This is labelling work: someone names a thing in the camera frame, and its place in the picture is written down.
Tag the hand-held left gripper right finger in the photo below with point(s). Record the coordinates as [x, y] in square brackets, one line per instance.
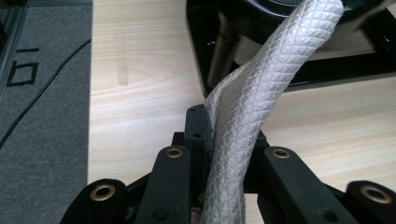
[257, 146]

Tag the metal floor rail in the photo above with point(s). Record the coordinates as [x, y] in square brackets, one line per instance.
[12, 28]

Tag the beige wiping cloth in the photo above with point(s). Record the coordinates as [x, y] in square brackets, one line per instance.
[249, 102]

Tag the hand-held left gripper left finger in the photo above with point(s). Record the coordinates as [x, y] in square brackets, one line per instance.
[199, 146]

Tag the black wavy tray stand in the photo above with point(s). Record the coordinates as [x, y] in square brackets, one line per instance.
[218, 37]

